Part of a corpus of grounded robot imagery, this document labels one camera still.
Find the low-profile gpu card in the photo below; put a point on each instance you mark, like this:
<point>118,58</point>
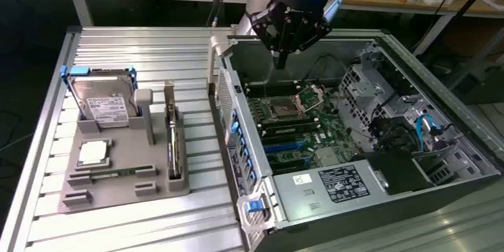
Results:
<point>170,128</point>

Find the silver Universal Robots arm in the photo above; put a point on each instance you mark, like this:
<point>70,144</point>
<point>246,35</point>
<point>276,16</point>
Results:
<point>256,10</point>

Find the blue expansion slot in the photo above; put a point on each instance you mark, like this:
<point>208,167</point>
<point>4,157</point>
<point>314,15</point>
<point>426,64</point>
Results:
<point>284,147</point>

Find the metal socket cover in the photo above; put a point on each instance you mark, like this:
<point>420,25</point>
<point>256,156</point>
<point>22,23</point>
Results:
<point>310,97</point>

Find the metal disk bay cage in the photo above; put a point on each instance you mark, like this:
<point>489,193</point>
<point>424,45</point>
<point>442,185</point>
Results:
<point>360,92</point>

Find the black RAM stick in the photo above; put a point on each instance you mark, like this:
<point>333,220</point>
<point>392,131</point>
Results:
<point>286,129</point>

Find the green motherboard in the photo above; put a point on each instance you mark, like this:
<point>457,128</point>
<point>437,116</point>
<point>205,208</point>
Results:
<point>334,134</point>

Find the silver chipset heatsink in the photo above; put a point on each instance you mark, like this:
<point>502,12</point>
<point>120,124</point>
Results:
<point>326,157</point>

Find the hard disk in blue caddy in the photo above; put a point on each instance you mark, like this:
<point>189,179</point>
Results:
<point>104,101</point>

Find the black plastic air shroud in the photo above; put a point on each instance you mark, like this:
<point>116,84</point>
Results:
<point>393,172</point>

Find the grey power supply unit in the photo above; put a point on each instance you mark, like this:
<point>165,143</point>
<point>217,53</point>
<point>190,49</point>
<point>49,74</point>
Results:
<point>314,193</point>

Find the blue case latch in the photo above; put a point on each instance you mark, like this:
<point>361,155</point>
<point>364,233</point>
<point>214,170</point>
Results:
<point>252,206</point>

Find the silver CPU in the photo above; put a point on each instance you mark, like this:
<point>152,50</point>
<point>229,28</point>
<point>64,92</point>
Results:
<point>92,153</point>

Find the green RAM stick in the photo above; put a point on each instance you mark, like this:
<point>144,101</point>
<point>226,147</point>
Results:
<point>113,172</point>

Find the grey parts rack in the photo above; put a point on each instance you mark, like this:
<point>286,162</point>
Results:
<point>117,193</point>

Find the open grey PC case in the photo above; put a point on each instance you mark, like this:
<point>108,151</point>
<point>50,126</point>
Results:
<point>433,210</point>

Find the grey case clamp bracket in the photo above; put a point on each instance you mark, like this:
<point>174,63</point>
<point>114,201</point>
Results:
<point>253,222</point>
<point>218,45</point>

